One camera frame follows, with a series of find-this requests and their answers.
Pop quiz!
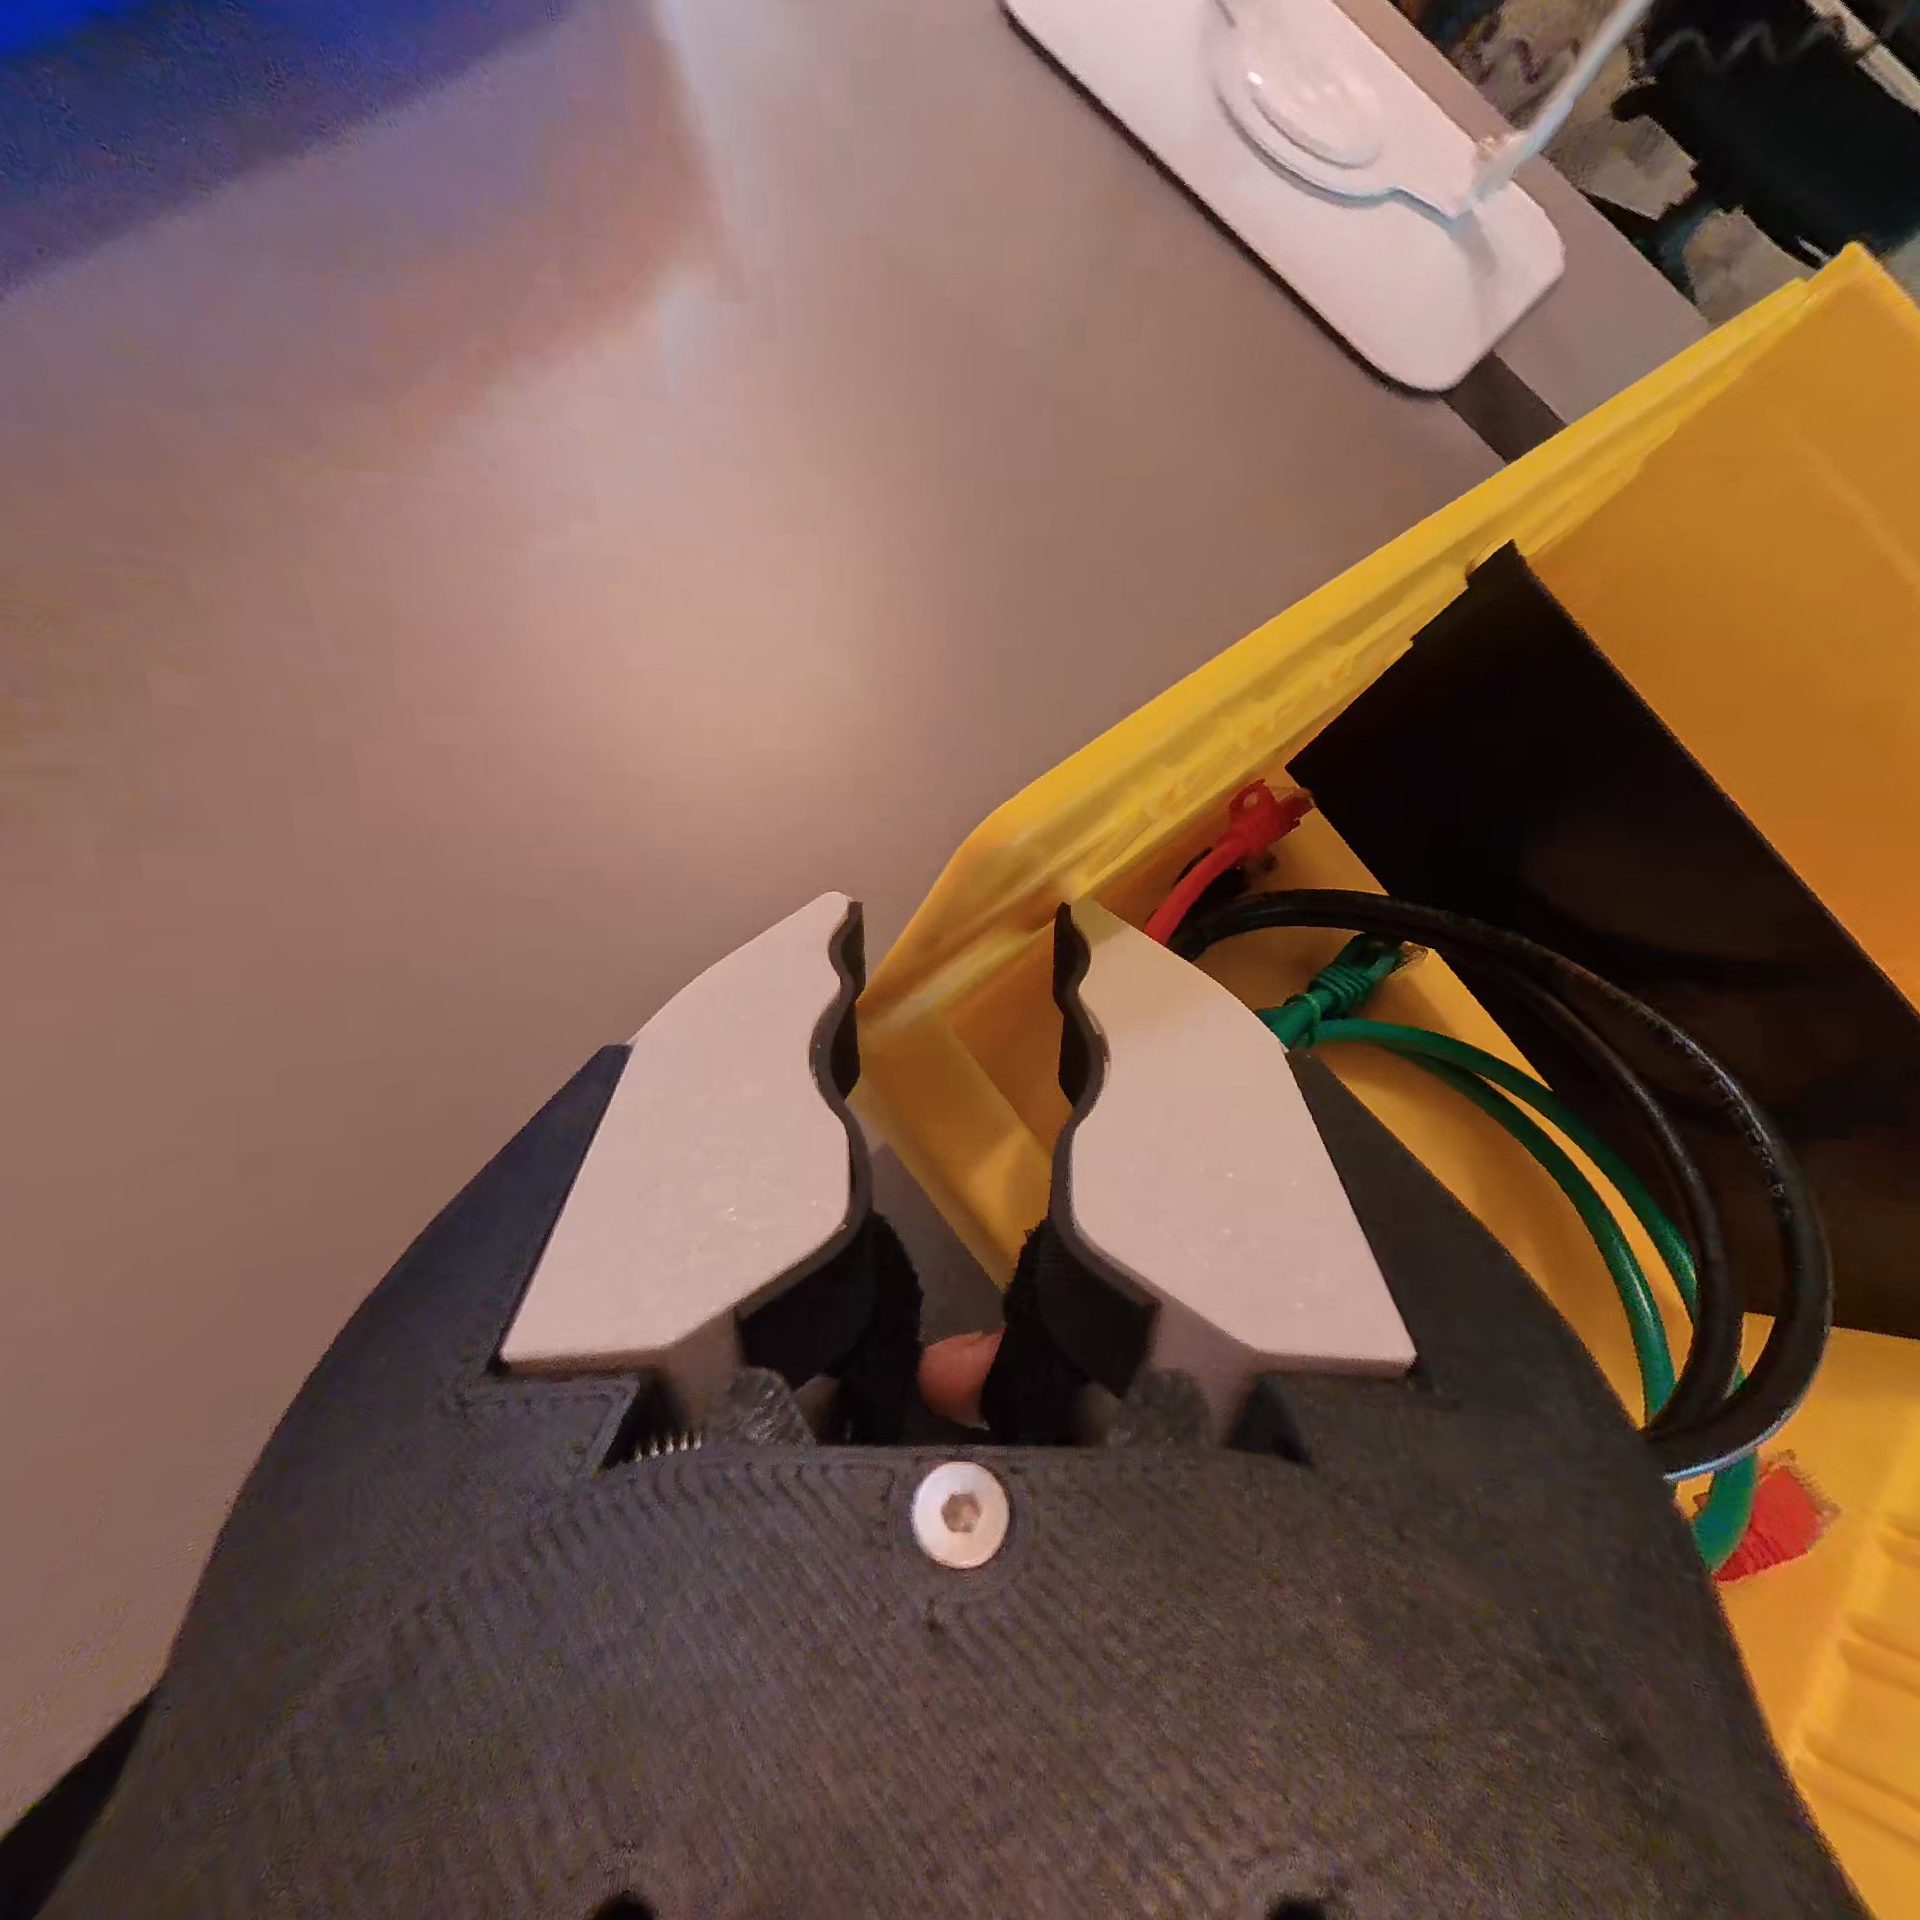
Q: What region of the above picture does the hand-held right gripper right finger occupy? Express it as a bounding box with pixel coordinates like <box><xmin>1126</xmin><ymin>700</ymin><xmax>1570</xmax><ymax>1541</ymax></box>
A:
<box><xmin>990</xmin><ymin>902</ymin><xmax>1420</xmax><ymax>1444</ymax></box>

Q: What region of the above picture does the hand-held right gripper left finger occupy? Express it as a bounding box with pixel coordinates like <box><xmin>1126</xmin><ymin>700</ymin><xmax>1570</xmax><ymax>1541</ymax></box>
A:
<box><xmin>498</xmin><ymin>893</ymin><xmax>925</xmax><ymax>1444</ymax></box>

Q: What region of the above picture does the green ethernet cable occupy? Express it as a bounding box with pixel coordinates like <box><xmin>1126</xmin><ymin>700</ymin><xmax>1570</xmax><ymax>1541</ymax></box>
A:
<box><xmin>1251</xmin><ymin>936</ymin><xmax>1763</xmax><ymax>1571</ymax></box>

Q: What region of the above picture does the red ethernet cable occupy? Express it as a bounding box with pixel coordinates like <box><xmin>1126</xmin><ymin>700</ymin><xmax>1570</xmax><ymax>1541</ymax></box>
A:
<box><xmin>1142</xmin><ymin>779</ymin><xmax>1840</xmax><ymax>1590</ymax></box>

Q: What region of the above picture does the black ethernet cable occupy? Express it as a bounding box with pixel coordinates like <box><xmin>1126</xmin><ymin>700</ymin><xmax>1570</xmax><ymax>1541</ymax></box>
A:
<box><xmin>1170</xmin><ymin>893</ymin><xmax>1840</xmax><ymax>1483</ymax></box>

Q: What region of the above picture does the yellow plastic bin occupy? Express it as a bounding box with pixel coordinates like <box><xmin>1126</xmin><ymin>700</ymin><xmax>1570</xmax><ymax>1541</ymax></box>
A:
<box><xmin>851</xmin><ymin>242</ymin><xmax>1920</xmax><ymax>1920</ymax></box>

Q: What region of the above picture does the blue plastic bin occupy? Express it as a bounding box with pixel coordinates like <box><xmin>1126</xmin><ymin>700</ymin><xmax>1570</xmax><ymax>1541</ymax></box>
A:
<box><xmin>0</xmin><ymin>0</ymin><xmax>604</xmax><ymax>287</ymax></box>

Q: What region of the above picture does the grey desk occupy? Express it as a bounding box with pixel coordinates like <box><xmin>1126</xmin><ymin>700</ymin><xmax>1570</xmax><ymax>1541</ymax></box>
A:
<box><xmin>0</xmin><ymin>0</ymin><xmax>1707</xmax><ymax>1802</ymax></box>

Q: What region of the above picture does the dark bin divider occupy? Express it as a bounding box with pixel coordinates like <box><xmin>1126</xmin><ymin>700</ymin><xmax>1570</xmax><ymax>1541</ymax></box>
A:
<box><xmin>1286</xmin><ymin>542</ymin><xmax>1920</xmax><ymax>1334</ymax></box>

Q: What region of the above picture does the white board stand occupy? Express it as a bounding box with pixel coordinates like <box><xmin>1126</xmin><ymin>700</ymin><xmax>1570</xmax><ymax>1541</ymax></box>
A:
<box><xmin>1007</xmin><ymin>0</ymin><xmax>1656</xmax><ymax>392</ymax></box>

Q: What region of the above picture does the black office chair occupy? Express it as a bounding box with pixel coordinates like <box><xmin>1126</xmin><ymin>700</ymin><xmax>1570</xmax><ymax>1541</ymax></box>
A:
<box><xmin>1612</xmin><ymin>0</ymin><xmax>1920</xmax><ymax>260</ymax></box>

